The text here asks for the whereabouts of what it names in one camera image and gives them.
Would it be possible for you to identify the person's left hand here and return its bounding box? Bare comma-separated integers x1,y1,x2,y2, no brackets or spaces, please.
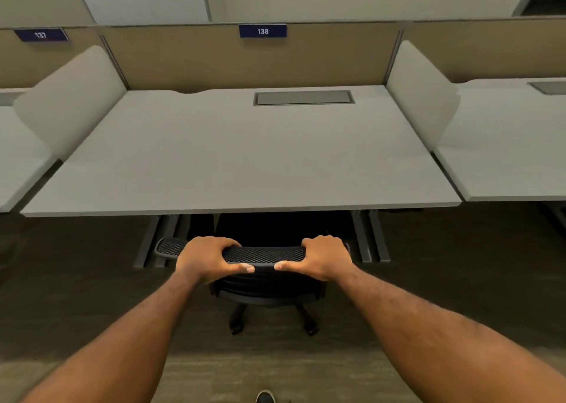
175,236,256,286

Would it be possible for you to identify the person's right hand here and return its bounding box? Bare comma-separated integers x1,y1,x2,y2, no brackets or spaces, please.
274,235,354,282

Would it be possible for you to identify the black mesh office chair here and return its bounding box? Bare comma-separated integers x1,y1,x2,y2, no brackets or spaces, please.
155,213,352,337

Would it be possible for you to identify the person's left forearm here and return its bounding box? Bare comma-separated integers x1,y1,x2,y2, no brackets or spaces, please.
18,269,208,403

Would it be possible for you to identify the person's right forearm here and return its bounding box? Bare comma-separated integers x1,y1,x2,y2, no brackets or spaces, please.
329,267,566,403

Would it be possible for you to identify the white office desk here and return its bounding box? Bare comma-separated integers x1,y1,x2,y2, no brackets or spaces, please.
433,78,566,203
0,88,60,213
20,85,463,218

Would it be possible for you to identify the beige fabric partition panel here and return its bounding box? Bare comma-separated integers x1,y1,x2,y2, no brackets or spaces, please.
0,27,107,89
400,17,566,84
98,22,404,93

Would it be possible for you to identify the white desk side divider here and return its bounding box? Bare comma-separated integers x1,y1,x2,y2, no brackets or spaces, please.
386,40,461,152
12,45,128,163

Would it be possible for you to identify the blue desk number sign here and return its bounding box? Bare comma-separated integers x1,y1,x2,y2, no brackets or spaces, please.
239,24,288,39
13,28,70,43

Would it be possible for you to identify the grey desk leg frame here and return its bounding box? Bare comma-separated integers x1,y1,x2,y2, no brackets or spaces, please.
133,215,180,269
351,210,392,264

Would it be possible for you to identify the grey desk cable hatch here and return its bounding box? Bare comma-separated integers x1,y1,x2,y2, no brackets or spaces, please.
253,90,356,107
527,81,566,96

